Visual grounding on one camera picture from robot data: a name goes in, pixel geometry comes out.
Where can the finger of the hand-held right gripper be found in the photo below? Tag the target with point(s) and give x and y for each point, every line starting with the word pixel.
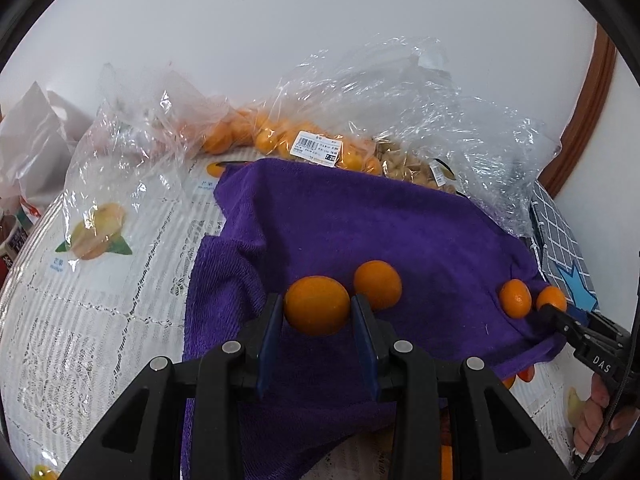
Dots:
pixel 602 327
pixel 565 327

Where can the clear crumpled plastic bag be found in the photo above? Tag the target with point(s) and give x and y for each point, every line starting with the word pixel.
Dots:
pixel 125 160

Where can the fruit print lace tablecloth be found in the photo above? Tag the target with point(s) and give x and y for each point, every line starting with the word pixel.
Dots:
pixel 100 310

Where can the person's right hand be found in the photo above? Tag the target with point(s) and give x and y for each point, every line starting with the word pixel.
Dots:
pixel 587 432

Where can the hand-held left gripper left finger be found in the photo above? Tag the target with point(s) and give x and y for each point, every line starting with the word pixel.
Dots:
pixel 266 355

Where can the purple towel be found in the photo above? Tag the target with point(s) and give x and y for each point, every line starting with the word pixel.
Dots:
pixel 375 220

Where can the brown wooden door frame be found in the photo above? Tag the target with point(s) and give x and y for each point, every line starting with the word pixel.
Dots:
pixel 585 125

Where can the heap of tan longans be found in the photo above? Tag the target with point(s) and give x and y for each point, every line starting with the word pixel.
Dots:
pixel 405 165

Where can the grey checked bag blue star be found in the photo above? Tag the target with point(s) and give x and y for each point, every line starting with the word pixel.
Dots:
pixel 560 230

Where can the large orange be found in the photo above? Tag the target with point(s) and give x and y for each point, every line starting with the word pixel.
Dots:
pixel 317 305

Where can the heap of small oranges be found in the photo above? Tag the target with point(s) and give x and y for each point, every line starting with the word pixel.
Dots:
pixel 267 140

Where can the small orange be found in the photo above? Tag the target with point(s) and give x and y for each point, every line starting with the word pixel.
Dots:
pixel 551 298
pixel 516 298

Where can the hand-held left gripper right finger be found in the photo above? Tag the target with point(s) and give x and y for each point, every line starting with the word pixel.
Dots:
pixel 367 355

